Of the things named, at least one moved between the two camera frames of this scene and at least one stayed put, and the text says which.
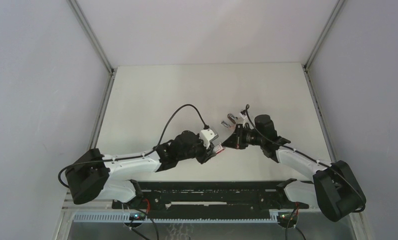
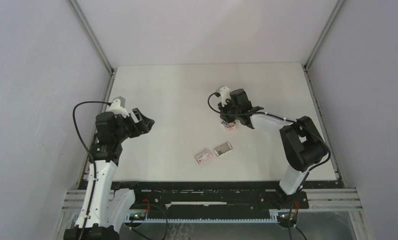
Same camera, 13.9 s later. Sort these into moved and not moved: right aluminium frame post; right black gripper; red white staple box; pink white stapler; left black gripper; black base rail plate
Moved: right black gripper; left black gripper; red white staple box
Not moved: pink white stapler; black base rail plate; right aluminium frame post
